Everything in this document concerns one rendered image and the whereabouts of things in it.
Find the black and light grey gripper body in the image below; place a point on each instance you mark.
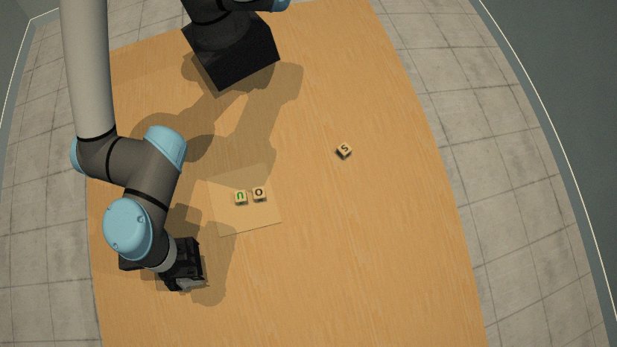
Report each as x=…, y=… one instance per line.
x=187, y=263

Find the tan square mat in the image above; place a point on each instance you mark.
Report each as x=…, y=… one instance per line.
x=232, y=219

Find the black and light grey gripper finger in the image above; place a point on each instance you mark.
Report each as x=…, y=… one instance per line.
x=181, y=284

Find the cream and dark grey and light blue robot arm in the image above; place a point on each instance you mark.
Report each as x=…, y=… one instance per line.
x=148, y=169

